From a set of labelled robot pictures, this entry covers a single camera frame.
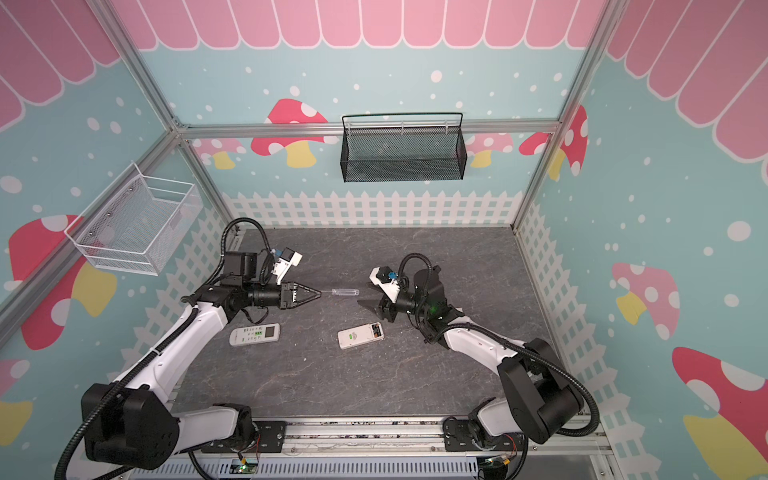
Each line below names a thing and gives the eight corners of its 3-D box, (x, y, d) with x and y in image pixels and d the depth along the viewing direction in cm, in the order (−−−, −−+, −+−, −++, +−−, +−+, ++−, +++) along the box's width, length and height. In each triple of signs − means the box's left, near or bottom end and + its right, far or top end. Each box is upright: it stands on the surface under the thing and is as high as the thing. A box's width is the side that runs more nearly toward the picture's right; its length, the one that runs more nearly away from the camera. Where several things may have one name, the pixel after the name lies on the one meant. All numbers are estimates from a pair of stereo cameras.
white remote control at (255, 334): (231, 347, 92) (228, 344, 90) (234, 332, 95) (231, 329, 93) (280, 340, 93) (277, 337, 91) (281, 326, 96) (279, 322, 94)
